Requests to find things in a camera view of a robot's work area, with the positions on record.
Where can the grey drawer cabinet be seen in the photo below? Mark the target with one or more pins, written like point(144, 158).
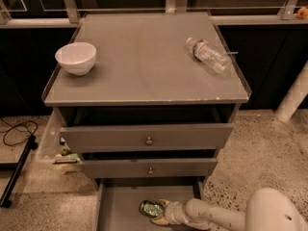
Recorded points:
point(144, 75)

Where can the black metal stand leg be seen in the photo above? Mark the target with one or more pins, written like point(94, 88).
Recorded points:
point(16, 168)

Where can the white ceramic bowl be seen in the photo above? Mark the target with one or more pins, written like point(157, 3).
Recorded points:
point(77, 58)

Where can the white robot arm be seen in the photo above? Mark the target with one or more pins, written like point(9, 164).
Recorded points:
point(267, 209)

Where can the grey drawer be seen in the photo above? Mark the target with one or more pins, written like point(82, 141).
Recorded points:
point(118, 204)
point(138, 168)
point(120, 138)

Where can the round brass middle knob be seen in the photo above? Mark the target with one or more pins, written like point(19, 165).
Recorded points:
point(150, 171)

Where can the round brass knob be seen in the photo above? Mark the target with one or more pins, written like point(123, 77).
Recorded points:
point(150, 171)
point(149, 141)

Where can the clear plastic water bottle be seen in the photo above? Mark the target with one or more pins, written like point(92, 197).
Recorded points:
point(207, 53)

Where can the clear acrylic side bin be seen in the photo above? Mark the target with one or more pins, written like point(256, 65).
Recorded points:
point(52, 148)

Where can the small orange object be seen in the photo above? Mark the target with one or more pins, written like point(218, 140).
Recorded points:
point(302, 13)

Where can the grey bottom drawer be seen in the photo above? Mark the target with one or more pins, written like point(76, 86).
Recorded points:
point(118, 204)

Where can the round brass top knob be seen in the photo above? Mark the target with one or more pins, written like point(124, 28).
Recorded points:
point(149, 141)

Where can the metal railing frame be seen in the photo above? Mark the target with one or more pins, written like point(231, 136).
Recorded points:
point(69, 13)

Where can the crushed green soda can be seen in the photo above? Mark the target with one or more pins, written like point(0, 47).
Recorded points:
point(151, 209)

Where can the grey middle drawer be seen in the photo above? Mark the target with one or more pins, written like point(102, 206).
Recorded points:
point(138, 168)

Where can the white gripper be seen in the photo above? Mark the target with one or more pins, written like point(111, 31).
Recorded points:
point(170, 211)

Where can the grey top drawer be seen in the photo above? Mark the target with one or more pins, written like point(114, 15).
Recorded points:
point(120, 138)

